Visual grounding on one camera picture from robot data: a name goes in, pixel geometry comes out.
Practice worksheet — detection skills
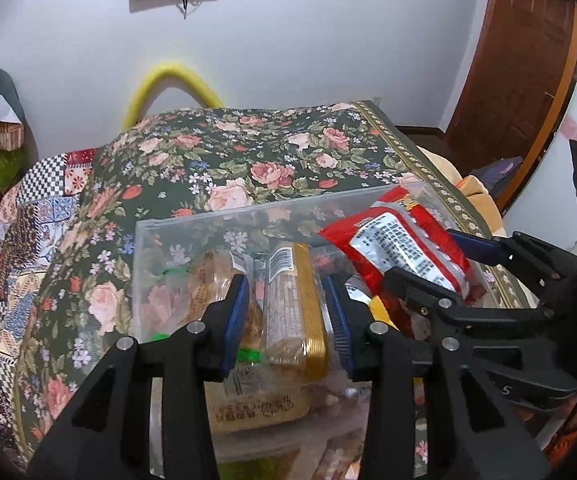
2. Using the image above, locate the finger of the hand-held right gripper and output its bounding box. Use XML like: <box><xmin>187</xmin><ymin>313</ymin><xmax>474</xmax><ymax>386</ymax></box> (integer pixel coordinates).
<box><xmin>383</xmin><ymin>266</ymin><xmax>469</xmax><ymax>326</ymax></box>
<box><xmin>445</xmin><ymin>227</ymin><xmax>519</xmax><ymax>268</ymax></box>

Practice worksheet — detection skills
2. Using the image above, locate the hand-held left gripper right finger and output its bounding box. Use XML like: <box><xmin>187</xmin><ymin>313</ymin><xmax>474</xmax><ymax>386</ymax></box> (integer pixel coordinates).
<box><xmin>321</xmin><ymin>272</ymin><xmax>551</xmax><ymax>480</ymax></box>

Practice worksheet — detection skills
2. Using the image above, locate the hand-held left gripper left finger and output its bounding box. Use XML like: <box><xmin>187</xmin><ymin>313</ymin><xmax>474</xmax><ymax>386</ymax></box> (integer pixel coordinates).
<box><xmin>28</xmin><ymin>272</ymin><xmax>252</xmax><ymax>480</ymax></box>

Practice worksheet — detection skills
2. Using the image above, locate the yellow candy packet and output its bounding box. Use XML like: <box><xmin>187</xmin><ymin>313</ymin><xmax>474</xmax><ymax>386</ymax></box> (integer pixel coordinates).
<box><xmin>368</xmin><ymin>295</ymin><xmax>394</xmax><ymax>326</ymax></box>

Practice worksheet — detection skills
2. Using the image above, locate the tan bread packet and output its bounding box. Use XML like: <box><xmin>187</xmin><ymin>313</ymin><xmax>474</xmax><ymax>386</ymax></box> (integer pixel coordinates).
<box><xmin>188</xmin><ymin>250</ymin><xmax>264</xmax><ymax>351</ymax></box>

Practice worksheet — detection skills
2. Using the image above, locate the red snack packet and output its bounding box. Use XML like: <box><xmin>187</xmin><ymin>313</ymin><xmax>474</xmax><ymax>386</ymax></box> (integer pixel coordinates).
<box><xmin>318</xmin><ymin>187</ymin><xmax>486</xmax><ymax>306</ymax></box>

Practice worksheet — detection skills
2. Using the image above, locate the gold cracker packet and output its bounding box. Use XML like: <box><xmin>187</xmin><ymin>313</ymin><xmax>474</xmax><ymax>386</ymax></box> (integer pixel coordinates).
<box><xmin>263</xmin><ymin>242</ymin><xmax>329</xmax><ymax>381</ymax></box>

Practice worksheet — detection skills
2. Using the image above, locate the bread block packet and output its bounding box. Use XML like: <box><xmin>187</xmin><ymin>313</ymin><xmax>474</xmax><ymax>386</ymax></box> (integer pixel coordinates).
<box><xmin>206</xmin><ymin>360</ymin><xmax>314</xmax><ymax>433</ymax></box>

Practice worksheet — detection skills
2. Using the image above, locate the clear plastic container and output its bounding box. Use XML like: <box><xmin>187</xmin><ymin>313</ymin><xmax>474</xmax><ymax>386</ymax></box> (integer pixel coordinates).
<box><xmin>133</xmin><ymin>182</ymin><xmax>494</xmax><ymax>480</ymax></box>

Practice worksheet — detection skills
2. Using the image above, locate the yellow duvet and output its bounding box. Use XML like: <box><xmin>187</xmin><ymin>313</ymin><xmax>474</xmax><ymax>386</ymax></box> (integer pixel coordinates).
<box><xmin>415</xmin><ymin>145</ymin><xmax>506</xmax><ymax>238</ymax></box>

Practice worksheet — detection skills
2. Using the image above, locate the purple cloth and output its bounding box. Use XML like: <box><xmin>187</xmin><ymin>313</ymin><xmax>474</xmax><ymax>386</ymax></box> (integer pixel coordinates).
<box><xmin>478</xmin><ymin>156</ymin><xmax>524</xmax><ymax>186</ymax></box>

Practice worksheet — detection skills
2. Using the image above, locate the floral blanket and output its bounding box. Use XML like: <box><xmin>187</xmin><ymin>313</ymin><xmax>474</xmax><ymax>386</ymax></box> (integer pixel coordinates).
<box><xmin>13</xmin><ymin>100</ymin><xmax>539</xmax><ymax>480</ymax></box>

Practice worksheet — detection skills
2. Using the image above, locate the wooden door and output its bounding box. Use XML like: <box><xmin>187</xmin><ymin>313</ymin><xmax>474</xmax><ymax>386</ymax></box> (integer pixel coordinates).
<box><xmin>445</xmin><ymin>0</ymin><xmax>577</xmax><ymax>211</ymax></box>

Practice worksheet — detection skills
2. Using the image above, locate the patchwork quilt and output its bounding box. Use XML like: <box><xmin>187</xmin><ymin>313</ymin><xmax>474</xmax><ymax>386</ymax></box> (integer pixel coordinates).
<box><xmin>0</xmin><ymin>147</ymin><xmax>99</xmax><ymax>441</ymax></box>

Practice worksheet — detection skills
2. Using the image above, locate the yellow foam tube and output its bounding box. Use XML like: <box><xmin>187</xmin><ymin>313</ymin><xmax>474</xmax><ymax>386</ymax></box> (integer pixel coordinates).
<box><xmin>122</xmin><ymin>62</ymin><xmax>226</xmax><ymax>131</ymax></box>

